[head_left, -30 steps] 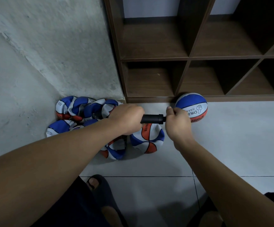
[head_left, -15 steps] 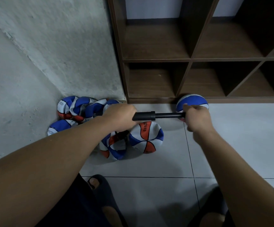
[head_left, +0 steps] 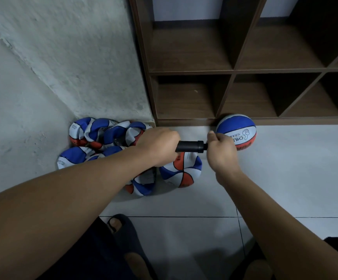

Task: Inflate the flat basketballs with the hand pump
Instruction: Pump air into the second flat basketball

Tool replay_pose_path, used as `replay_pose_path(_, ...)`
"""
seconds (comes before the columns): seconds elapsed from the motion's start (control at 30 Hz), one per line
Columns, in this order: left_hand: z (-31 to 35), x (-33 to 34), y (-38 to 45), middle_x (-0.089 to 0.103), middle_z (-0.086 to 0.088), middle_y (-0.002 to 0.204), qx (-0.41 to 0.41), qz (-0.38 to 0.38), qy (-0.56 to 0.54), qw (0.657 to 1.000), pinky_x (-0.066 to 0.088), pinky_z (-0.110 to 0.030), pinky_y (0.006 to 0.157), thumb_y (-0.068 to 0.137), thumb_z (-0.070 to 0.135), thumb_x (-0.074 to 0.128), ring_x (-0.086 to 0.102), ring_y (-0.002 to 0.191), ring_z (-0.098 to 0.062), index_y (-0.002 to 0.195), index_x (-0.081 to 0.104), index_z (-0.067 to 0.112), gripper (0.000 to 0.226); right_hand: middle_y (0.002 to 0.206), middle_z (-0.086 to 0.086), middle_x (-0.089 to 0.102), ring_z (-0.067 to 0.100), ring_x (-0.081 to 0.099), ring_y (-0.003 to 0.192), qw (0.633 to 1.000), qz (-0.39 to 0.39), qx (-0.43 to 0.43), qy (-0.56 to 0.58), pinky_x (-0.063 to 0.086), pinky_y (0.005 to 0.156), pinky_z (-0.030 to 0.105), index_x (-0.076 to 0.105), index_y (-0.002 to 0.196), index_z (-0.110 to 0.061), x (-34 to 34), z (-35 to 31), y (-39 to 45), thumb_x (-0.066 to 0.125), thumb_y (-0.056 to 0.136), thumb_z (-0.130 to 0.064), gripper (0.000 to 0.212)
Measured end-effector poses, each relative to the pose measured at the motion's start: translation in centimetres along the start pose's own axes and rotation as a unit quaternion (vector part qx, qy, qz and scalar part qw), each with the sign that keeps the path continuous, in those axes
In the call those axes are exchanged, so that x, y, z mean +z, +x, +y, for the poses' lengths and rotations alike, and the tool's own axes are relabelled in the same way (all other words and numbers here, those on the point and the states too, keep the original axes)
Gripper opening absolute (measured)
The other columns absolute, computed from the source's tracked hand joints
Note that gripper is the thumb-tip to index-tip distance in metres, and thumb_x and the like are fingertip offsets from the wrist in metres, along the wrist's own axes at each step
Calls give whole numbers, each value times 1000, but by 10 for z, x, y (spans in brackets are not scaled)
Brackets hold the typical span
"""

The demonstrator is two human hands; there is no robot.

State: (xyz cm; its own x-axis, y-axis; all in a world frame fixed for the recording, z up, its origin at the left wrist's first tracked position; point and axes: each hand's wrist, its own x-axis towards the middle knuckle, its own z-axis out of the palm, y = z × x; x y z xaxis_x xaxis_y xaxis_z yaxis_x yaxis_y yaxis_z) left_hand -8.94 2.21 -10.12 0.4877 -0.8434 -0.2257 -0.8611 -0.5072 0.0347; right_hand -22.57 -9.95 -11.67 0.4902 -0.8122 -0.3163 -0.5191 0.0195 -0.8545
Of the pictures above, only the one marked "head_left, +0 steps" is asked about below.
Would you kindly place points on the person's right forearm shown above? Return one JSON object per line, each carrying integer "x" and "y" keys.
{"x": 285, "y": 230}

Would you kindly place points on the black hand pump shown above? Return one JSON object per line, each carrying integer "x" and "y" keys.
{"x": 191, "y": 146}

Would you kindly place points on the brown wooden cubby shelf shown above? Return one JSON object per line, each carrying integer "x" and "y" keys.
{"x": 189, "y": 52}

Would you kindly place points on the person's left hand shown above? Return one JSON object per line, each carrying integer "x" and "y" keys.
{"x": 157, "y": 145}

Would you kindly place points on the person's left foot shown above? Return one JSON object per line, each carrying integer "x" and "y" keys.
{"x": 115, "y": 224}

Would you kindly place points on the black sandal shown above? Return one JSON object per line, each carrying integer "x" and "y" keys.
{"x": 252, "y": 253}
{"x": 131, "y": 239}

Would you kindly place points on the person's right hand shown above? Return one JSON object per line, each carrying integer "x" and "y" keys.
{"x": 222, "y": 157}

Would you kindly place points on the person's left forearm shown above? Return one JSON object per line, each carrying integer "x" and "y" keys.
{"x": 49, "y": 212}

